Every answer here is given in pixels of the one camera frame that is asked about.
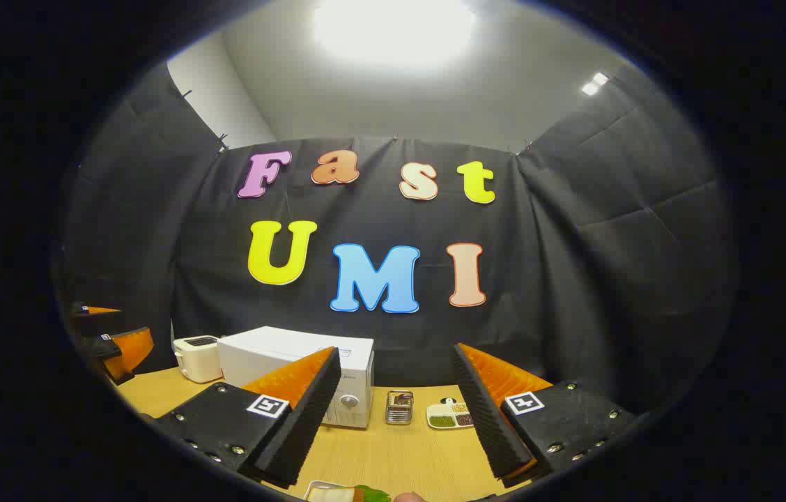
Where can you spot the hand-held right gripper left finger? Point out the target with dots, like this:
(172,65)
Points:
(299,425)

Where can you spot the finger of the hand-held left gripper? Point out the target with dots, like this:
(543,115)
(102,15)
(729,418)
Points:
(97,322)
(129,352)

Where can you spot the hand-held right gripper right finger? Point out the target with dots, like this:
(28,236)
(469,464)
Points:
(494,425)

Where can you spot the white microwave oven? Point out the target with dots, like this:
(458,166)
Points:
(274,352)

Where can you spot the sandwich with lettuce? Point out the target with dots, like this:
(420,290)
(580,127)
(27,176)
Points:
(355,495)

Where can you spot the white divided dish with beans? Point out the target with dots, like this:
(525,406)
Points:
(445,417)

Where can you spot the white ridged plate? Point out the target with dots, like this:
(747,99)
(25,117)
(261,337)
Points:
(315,489)

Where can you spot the white toaster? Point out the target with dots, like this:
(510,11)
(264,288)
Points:
(196,359)

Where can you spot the black backdrop cloth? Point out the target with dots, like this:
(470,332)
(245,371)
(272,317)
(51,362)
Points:
(574,279)

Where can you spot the small ceiling light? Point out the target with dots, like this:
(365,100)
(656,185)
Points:
(594,84)

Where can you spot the large ceiling light panel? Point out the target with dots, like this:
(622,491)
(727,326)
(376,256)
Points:
(393,28)

